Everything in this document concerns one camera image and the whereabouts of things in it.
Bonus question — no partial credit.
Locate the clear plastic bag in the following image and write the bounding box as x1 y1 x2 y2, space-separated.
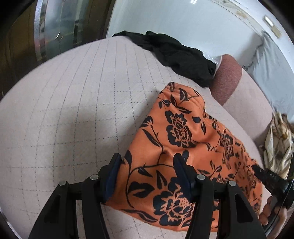
202 52 223 76

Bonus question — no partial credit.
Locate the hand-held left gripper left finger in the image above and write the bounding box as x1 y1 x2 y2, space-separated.
28 153 122 239

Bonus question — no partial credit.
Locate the orange floral blouse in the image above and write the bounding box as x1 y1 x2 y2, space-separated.
102 82 267 230

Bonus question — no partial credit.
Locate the person's right hand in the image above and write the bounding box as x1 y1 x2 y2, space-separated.
259 196 287 227

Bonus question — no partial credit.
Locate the black garment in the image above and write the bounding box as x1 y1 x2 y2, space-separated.
112 31 217 88

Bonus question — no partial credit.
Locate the cream floral blanket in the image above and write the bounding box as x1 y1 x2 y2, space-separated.
263 112 294 180

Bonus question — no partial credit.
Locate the grey pillow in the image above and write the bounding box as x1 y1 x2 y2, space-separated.
243 31 294 115

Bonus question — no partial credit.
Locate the wooden door with leaded glass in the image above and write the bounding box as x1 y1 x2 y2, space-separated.
0 0 113 92

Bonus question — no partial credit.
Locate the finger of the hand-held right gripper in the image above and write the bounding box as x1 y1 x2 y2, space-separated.
253 164 288 195

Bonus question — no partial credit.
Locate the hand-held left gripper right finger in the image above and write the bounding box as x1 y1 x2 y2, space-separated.
173 153 268 239

